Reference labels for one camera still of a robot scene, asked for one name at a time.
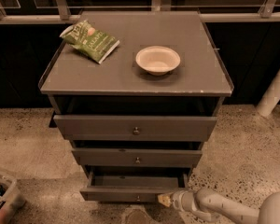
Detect grey bottom drawer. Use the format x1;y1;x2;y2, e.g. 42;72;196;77
80;166;191;203

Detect grey drawer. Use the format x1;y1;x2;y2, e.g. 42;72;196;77
72;141;202;168
54;96;217;142
80;166;191;203

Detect grey middle drawer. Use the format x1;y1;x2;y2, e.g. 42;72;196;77
72;141;202;168

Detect grey top drawer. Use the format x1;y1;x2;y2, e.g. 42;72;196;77
54;96;217;142

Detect grey drawer cabinet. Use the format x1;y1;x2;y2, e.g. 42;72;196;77
37;10;234;176

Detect round floor drain cover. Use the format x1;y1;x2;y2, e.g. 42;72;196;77
124;209;152;224

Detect white paper bowl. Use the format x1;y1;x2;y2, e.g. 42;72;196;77
135;46;181;76

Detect clear plastic storage bin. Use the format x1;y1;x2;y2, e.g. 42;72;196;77
0;171;26;224

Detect white slanted pole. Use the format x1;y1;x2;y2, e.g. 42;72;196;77
256;69;280;117

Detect green chip bag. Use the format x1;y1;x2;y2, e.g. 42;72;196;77
60;20;119;64

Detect metal window railing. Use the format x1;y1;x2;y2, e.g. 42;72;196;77
0;0;280;24

